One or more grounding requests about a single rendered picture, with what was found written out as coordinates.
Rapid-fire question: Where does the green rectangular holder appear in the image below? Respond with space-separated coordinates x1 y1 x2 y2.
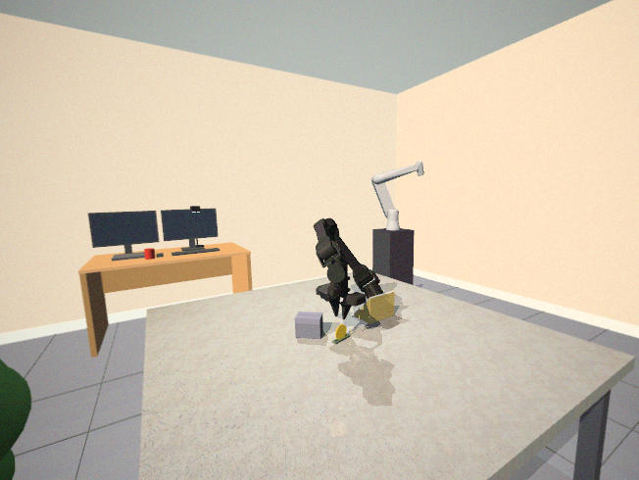
332 333 350 344

